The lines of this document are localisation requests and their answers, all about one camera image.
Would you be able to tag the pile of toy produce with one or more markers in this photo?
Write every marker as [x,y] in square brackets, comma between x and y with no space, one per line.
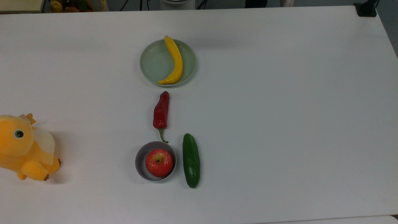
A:
[84,5]

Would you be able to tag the red toy apple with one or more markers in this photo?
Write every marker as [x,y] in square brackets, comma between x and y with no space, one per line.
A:
[159,163]

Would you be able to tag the orange plush dinosaur toy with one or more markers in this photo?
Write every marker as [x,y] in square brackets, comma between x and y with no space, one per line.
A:
[18,149]

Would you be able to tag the yellow toy banana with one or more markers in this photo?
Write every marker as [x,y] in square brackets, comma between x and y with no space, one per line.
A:
[178,62]

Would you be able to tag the paper tag on plush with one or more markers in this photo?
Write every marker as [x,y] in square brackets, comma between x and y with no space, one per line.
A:
[28,118]

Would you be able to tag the red chili pepper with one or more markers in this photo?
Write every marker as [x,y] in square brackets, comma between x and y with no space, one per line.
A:
[161,112]

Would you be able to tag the dark green cucumber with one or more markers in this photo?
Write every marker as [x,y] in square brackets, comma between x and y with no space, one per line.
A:
[191,161]

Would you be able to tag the light wooden board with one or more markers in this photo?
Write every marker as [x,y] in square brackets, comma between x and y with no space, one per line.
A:
[18,5]

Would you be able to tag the small grey bowl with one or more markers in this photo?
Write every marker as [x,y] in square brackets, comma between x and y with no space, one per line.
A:
[140,162]

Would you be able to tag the dark object behind table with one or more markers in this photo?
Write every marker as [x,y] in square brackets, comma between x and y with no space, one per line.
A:
[255,3]

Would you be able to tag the yellow toy fruit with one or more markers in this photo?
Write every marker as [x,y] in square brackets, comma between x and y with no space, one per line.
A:
[56,6]

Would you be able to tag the black table clamp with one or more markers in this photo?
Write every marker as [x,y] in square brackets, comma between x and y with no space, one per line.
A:
[366,10]

